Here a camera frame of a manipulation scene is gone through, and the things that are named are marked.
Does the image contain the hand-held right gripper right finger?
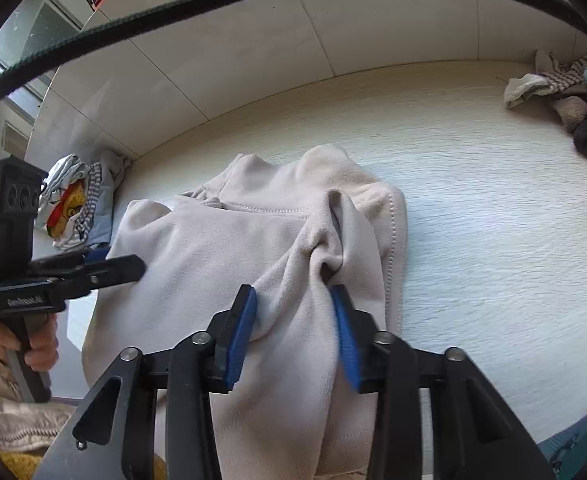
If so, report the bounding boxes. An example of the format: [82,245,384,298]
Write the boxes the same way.
[329,284,557,480]

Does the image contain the beige jacket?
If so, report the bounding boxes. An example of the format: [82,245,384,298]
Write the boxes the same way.
[0,325,76,456]

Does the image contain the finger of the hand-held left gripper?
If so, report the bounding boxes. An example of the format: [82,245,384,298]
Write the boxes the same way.
[48,254,146,294]
[30,248,112,276]

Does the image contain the person's left hand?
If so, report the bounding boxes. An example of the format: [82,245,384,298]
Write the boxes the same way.
[23,311,61,373]

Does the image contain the brown sock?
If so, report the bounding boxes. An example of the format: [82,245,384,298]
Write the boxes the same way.
[553,95,587,133]

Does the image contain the striped sock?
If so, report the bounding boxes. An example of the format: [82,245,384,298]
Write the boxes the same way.
[503,49,587,110]

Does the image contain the yellow fleece cloth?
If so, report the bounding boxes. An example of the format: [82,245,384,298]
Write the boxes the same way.
[0,450,166,480]

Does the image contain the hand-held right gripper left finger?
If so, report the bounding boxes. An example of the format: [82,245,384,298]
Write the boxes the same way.
[33,284,258,480]

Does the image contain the small pile of striped clothes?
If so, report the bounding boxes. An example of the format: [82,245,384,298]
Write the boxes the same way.
[38,150,134,251]

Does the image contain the beige pants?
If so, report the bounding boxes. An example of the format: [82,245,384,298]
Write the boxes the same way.
[82,144,408,478]

